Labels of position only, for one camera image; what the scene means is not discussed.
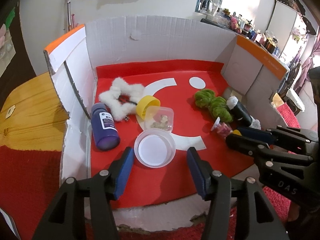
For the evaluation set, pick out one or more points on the dark brown door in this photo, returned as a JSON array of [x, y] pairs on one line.
[[25, 55]]

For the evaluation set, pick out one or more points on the person's right hand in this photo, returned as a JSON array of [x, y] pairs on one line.
[[295, 212]]

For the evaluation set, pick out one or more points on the white refrigerator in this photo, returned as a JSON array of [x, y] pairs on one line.
[[282, 25]]

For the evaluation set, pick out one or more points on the small square clear container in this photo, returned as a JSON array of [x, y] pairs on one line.
[[160, 120]]

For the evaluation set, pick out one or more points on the white fluffy star scrunchie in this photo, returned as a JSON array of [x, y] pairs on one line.
[[117, 92]]

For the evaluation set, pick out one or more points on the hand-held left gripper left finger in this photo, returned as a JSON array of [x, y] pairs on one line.
[[123, 172]]

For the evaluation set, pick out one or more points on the yellow bottle cap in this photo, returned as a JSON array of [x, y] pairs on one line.
[[146, 103]]

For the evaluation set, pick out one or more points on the green yarn ball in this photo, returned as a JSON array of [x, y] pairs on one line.
[[221, 110], [205, 97]]

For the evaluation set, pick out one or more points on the black roll with white ends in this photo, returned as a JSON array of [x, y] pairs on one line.
[[241, 113]]

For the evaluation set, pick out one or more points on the purple paint bottle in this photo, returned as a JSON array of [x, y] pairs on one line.
[[105, 127]]

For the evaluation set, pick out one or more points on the beige cloth bag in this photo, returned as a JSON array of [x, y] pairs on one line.
[[8, 52]]

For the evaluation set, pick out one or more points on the small vial with pink beads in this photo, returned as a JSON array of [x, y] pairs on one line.
[[222, 128]]

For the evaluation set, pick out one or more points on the green plush toy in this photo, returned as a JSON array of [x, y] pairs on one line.
[[10, 17]]

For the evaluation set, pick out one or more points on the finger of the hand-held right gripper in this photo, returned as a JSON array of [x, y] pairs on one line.
[[240, 141], [257, 135]]

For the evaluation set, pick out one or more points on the row of bottles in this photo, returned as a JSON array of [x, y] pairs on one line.
[[250, 27]]

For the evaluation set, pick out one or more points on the mauve curtain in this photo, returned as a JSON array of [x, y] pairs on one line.
[[306, 70]]

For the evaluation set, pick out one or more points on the small beige tag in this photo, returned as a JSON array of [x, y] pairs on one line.
[[10, 111]]

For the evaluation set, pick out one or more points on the red knitted mat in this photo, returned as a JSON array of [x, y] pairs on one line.
[[25, 180]]

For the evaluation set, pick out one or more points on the pink stick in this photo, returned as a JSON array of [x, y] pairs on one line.
[[73, 20]]

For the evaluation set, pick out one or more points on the pink plush toy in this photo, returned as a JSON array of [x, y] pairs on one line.
[[2, 37]]

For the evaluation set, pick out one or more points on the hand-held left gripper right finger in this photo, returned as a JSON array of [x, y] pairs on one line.
[[196, 172]]

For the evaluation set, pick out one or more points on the metal pole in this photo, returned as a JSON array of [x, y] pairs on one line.
[[69, 10]]

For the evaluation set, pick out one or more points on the orange and white cardboard box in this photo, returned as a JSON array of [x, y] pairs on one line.
[[160, 55]]

